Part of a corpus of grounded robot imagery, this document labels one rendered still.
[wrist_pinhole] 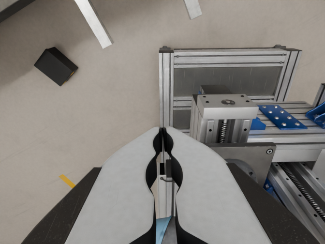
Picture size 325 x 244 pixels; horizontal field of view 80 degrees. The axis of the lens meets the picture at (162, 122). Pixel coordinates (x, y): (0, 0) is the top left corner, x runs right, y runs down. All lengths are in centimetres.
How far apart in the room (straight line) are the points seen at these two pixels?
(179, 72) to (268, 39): 67
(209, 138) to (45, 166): 184
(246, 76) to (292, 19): 49
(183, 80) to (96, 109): 75
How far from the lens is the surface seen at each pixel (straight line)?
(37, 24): 162
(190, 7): 57
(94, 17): 61
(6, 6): 87
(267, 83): 146
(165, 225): 43
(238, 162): 53
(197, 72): 128
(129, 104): 157
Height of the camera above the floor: 142
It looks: 61 degrees down
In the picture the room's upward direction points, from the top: 178 degrees clockwise
